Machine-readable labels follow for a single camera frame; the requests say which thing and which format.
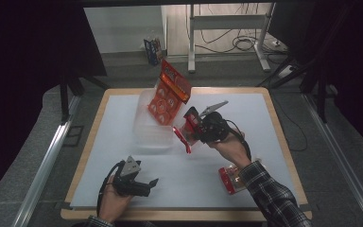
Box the thin black floor cable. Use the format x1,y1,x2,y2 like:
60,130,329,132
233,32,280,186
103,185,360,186
271,94,309,153

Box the black curtain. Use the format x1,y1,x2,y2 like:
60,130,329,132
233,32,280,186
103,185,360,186
0,0,109,204
268,0,363,159

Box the clear plastic container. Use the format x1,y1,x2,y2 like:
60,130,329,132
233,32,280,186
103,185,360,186
132,87,191,149

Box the black coiled floor cables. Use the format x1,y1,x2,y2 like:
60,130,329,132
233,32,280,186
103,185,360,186
198,3,273,55

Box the blue packet on floor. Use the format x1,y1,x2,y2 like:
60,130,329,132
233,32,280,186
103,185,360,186
143,36,165,67

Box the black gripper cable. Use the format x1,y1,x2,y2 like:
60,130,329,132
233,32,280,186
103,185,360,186
95,160,127,218
224,118,253,163

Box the orange and red clear packet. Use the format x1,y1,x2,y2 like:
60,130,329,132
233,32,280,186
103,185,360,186
147,59,193,127

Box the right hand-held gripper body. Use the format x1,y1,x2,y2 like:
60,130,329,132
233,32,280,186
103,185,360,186
196,99,234,145

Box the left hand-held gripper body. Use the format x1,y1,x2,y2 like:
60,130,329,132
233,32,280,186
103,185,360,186
112,155,153,199

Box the wooden-edged white table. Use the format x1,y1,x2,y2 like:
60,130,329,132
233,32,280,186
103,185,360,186
60,86,314,222

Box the aluminium rail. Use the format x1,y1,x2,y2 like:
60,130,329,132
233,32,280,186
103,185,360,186
300,92,363,227
11,94,83,227

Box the white power strip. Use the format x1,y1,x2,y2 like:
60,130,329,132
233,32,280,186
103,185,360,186
276,63,298,79

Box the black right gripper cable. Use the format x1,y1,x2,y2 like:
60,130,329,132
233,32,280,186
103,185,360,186
224,118,253,163

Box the dark rectangular floor frame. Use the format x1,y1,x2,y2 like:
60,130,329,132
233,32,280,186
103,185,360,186
62,124,85,148

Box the black stand legs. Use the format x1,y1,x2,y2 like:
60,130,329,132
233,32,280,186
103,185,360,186
255,55,330,125
58,74,110,125

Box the black and red snack packet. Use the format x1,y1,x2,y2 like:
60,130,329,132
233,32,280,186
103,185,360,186
172,108,204,155

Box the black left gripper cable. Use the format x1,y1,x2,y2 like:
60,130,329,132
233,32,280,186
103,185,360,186
95,160,127,218

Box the person's left hand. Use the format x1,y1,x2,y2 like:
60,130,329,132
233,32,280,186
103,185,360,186
98,183,134,224

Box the person's right hand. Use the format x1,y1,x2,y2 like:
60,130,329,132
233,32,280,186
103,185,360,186
206,131,253,170

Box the white metal stand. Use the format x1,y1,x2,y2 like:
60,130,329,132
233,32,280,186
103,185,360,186
186,2,277,75

